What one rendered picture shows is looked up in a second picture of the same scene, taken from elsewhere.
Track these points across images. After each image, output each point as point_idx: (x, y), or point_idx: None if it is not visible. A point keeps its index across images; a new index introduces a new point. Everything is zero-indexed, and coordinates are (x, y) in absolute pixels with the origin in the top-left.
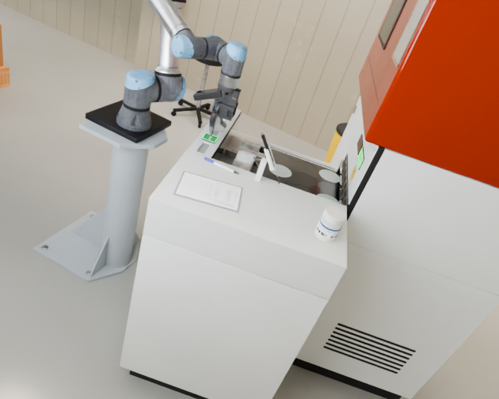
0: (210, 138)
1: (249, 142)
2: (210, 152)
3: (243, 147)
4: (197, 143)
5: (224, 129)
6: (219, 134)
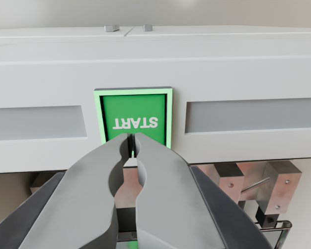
0: (135, 124)
1: (285, 188)
2: (14, 159)
3: (238, 185)
4: (31, 88)
5: (282, 144)
6: (208, 141)
